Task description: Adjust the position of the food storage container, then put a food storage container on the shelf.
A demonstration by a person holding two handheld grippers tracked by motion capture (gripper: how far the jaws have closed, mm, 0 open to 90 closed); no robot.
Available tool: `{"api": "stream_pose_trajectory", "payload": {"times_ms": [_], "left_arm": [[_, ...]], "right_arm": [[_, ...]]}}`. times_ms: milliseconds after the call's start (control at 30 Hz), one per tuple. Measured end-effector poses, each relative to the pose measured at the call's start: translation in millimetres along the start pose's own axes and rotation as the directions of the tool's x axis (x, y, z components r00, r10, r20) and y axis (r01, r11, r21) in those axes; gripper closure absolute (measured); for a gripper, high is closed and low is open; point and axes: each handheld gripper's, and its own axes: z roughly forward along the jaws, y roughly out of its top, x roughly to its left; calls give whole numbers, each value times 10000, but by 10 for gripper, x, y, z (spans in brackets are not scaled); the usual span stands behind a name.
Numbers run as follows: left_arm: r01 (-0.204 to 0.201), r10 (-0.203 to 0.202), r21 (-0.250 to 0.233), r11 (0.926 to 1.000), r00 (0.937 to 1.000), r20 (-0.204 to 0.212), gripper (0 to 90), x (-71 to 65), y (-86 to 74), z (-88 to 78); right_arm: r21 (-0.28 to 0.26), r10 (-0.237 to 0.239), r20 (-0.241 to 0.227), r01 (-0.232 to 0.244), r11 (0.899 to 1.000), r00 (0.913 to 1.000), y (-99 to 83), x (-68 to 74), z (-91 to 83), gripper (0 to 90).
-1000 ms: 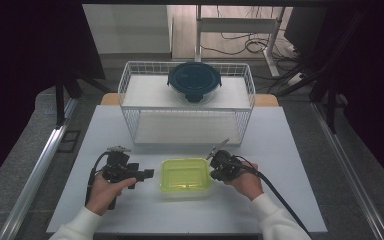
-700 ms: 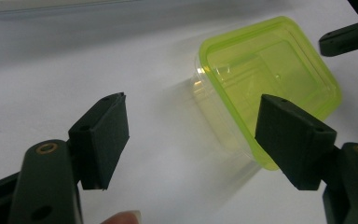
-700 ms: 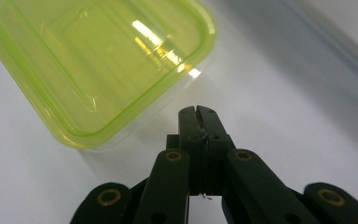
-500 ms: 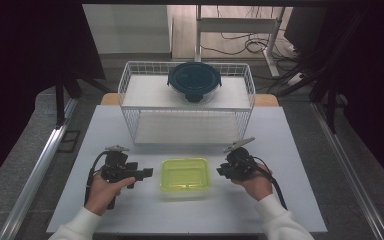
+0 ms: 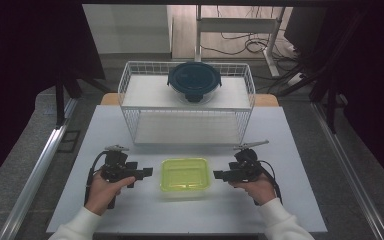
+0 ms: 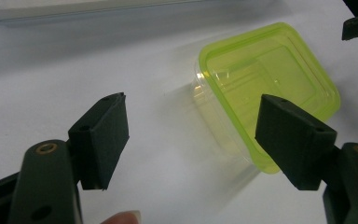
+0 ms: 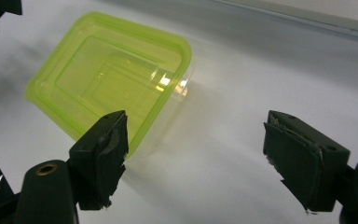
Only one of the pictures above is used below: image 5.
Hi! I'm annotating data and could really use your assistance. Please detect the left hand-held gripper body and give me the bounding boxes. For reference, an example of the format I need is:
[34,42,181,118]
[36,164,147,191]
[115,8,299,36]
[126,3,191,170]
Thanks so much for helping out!
[99,144,138,184]

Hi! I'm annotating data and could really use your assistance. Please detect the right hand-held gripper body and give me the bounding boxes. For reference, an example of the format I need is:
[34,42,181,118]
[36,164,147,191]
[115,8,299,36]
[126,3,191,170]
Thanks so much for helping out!
[228,139,270,184]

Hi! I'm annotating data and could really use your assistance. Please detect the green rectangular food container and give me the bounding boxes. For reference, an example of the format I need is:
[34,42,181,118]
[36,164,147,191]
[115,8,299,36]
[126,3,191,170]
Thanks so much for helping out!
[159,157,213,202]

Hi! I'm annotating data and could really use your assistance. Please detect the white wire rack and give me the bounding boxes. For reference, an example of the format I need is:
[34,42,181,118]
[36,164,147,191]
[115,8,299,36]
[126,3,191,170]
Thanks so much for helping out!
[117,60,257,146]

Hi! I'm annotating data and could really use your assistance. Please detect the dark blue round food container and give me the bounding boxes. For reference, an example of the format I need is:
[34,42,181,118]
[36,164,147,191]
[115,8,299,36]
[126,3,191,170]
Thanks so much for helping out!
[166,61,223,104]

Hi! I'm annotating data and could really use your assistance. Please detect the person's right hand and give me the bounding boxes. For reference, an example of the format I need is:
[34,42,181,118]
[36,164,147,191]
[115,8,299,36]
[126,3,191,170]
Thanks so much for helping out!
[229,172,278,207]

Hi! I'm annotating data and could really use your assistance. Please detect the person's left hand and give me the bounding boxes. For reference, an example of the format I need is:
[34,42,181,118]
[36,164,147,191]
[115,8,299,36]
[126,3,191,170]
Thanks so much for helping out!
[85,171,137,217]

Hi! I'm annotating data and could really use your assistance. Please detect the wooden board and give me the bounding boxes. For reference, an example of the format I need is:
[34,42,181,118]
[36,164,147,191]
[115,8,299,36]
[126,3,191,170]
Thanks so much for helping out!
[99,92,280,108]

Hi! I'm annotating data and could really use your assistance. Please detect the black metal stand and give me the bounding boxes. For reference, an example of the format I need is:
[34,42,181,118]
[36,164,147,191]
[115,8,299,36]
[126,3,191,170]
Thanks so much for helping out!
[267,13,368,135]
[54,63,112,130]

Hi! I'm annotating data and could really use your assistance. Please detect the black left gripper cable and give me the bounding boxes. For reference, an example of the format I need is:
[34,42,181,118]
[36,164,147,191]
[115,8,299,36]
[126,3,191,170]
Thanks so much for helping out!
[83,150,110,210]

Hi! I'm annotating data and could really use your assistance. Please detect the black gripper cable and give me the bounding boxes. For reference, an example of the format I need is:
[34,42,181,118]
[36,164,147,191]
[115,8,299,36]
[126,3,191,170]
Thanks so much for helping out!
[246,156,284,206]
[83,150,110,210]

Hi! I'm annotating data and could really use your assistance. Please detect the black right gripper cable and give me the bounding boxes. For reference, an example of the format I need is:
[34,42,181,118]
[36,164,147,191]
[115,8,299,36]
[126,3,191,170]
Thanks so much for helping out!
[246,156,284,206]

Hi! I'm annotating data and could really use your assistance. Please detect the aluminium rail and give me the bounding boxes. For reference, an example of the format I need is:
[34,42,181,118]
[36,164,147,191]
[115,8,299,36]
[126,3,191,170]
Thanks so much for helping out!
[309,101,384,240]
[0,98,78,240]

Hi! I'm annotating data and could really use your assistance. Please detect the black floor cables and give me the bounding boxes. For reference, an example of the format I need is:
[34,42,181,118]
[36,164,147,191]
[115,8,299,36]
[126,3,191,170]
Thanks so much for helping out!
[200,5,298,58]

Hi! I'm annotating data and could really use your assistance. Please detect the white metal desk frame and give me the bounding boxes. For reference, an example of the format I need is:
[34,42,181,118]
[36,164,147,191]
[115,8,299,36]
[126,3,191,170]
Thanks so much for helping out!
[194,4,287,78]

